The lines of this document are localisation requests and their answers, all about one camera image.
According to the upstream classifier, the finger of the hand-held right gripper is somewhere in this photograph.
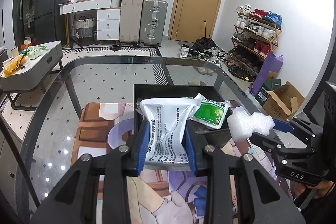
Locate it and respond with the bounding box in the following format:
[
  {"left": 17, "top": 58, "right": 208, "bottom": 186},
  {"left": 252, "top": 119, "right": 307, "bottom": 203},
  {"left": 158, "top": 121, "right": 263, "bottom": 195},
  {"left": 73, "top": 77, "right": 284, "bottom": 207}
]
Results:
[
  {"left": 272, "top": 118, "right": 324, "bottom": 140},
  {"left": 249, "top": 132, "right": 318, "bottom": 162}
]

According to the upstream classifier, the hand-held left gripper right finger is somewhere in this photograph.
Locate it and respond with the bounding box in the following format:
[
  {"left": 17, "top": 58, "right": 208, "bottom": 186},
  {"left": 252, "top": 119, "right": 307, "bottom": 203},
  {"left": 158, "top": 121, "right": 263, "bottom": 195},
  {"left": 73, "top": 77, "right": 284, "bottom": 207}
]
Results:
[{"left": 184, "top": 122, "right": 306, "bottom": 224}]

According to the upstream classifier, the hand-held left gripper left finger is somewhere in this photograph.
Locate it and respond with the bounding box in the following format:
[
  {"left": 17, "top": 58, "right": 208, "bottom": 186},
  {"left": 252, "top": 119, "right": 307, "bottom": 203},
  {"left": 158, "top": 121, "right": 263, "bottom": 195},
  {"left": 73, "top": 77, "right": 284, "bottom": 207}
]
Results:
[{"left": 31, "top": 120, "right": 150, "bottom": 224}]

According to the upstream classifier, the white foam block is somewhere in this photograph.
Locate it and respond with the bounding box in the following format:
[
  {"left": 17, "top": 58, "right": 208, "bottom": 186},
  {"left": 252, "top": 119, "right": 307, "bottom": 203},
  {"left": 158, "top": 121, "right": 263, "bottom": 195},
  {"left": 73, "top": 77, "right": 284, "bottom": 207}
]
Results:
[{"left": 227, "top": 112, "right": 275, "bottom": 142}]

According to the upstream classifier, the white medicine packet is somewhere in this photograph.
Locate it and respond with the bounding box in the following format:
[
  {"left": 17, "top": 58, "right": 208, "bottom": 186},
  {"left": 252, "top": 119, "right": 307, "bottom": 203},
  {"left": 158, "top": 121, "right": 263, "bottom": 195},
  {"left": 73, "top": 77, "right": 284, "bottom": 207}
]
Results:
[{"left": 136, "top": 97, "right": 200, "bottom": 168}]

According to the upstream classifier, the green medicine packet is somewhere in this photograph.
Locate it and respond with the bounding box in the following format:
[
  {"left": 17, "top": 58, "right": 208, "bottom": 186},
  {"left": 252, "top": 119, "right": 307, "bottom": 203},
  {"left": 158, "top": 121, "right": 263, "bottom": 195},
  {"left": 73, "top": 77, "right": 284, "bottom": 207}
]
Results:
[{"left": 194, "top": 93, "right": 231, "bottom": 130}]

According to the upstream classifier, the black cardboard box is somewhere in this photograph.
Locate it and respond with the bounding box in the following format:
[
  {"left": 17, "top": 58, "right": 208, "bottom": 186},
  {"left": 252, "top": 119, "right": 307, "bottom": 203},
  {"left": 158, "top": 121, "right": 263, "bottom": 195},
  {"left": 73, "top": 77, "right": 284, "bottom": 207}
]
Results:
[{"left": 133, "top": 84, "right": 238, "bottom": 151}]

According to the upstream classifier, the person's right hand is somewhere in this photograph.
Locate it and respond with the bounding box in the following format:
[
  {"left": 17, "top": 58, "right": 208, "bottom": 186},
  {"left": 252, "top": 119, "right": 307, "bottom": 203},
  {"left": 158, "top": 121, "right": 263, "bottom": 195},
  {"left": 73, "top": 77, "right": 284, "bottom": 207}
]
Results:
[{"left": 294, "top": 179, "right": 336, "bottom": 200}]

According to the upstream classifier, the open cardboard box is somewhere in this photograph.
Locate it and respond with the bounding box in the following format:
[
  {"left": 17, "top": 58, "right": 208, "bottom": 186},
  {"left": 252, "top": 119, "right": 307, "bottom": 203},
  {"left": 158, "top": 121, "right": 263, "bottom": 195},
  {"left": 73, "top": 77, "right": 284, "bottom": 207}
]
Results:
[{"left": 262, "top": 81, "right": 306, "bottom": 121}]

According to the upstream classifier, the dark green box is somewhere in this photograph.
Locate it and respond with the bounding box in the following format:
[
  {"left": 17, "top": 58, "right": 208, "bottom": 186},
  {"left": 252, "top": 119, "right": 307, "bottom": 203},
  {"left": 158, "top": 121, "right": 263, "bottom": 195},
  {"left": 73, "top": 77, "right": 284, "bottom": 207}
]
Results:
[{"left": 263, "top": 78, "right": 281, "bottom": 92}]

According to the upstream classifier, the purple mat bag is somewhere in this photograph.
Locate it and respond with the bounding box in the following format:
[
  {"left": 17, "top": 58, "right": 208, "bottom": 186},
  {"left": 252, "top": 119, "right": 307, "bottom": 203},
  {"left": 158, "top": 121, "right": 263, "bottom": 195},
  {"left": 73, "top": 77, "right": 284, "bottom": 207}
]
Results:
[{"left": 249, "top": 51, "right": 284, "bottom": 97}]

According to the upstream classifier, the printed cartoon mat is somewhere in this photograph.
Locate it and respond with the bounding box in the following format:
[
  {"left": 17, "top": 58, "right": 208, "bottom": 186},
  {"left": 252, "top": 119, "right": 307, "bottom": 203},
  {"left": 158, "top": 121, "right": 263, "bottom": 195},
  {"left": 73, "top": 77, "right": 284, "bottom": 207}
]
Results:
[{"left": 71, "top": 102, "right": 297, "bottom": 224}]

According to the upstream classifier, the black plastic bag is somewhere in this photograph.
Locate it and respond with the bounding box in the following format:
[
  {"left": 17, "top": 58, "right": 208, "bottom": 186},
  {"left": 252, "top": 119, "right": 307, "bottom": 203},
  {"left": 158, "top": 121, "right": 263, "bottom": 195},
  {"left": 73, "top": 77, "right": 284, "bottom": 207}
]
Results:
[{"left": 228, "top": 65, "right": 254, "bottom": 82}]

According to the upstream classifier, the black white patterned rug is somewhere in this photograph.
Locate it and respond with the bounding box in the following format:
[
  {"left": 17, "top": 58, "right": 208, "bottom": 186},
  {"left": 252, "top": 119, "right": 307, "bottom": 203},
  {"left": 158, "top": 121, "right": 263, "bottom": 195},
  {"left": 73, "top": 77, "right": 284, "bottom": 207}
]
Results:
[{"left": 62, "top": 47, "right": 169, "bottom": 86}]

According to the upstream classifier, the wooden shoe rack with shoes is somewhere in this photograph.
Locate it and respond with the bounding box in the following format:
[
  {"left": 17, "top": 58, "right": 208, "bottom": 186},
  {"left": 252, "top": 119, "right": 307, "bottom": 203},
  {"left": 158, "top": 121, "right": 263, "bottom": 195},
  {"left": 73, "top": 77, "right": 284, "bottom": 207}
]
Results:
[{"left": 228, "top": 4, "right": 283, "bottom": 78}]

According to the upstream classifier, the pile of loose shoes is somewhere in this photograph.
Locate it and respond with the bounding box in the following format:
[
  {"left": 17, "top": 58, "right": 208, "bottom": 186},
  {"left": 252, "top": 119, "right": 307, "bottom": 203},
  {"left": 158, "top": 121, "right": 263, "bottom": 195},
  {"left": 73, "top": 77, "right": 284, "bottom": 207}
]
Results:
[{"left": 180, "top": 42, "right": 229, "bottom": 75}]

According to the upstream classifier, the black umbrella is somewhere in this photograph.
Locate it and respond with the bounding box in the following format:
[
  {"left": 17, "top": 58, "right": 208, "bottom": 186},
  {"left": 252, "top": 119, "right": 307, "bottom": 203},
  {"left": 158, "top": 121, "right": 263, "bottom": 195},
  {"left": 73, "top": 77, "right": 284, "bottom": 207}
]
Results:
[{"left": 194, "top": 20, "right": 217, "bottom": 47}]

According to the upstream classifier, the silver suitcase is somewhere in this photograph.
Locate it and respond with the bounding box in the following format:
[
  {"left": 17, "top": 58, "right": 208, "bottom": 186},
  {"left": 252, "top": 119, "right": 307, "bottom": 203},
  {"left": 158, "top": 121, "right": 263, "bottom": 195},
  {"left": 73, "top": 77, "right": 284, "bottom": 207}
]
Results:
[{"left": 139, "top": 0, "right": 168, "bottom": 47}]

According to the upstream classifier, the grey coffee table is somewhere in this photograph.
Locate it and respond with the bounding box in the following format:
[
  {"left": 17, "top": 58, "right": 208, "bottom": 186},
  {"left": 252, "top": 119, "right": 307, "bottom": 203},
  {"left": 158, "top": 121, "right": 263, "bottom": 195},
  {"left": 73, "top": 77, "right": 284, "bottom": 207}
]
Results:
[{"left": 0, "top": 40, "right": 63, "bottom": 110}]

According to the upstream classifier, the beige suitcase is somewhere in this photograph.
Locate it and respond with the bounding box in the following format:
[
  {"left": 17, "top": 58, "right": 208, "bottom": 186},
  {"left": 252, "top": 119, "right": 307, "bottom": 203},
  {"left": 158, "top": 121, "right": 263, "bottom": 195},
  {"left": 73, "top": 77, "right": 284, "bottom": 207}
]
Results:
[{"left": 119, "top": 0, "right": 144, "bottom": 44}]

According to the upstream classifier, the white dresser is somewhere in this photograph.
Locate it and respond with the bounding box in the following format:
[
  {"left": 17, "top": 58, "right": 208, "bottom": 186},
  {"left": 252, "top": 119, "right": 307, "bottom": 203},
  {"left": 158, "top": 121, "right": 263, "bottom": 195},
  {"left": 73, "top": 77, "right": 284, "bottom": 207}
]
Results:
[{"left": 59, "top": 0, "right": 122, "bottom": 45}]

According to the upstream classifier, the wicker basket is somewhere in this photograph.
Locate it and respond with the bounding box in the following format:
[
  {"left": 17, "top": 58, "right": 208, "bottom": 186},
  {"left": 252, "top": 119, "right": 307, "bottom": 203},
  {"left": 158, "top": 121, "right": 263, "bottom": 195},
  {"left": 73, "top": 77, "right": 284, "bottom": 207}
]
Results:
[{"left": 74, "top": 15, "right": 96, "bottom": 46}]

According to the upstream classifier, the white green gift bag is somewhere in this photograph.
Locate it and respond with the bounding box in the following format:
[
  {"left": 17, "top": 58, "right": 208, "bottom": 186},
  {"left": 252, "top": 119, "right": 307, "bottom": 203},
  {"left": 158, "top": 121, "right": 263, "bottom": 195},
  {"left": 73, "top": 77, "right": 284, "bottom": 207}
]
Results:
[{"left": 26, "top": 46, "right": 48, "bottom": 60}]

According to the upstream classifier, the yellow plastic bag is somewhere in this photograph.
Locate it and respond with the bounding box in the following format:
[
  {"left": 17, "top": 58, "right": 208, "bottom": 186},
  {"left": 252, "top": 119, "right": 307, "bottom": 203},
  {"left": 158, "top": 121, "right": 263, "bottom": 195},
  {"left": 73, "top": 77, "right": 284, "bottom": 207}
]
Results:
[{"left": 2, "top": 54, "right": 27, "bottom": 78}]

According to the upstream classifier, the dark refrigerator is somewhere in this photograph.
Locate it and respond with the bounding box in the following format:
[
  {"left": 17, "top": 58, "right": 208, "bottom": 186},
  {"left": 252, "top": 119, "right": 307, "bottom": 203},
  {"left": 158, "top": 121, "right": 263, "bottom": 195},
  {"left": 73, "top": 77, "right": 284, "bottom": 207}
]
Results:
[{"left": 34, "top": 0, "right": 74, "bottom": 42}]

